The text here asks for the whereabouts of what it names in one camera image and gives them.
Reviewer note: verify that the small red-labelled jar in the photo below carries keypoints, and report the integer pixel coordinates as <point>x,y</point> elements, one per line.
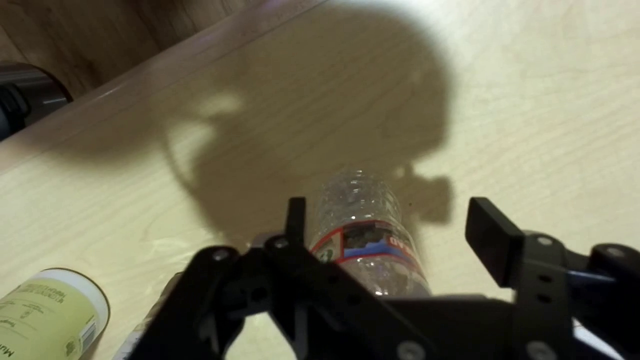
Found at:
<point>360,201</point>

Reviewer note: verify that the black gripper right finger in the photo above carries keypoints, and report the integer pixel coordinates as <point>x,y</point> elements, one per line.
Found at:
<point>553,300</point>

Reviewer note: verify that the black folding cart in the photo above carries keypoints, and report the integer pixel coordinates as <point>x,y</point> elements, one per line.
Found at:
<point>26,100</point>

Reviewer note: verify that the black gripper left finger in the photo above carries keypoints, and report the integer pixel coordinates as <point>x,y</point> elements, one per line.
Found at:
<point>200,300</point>

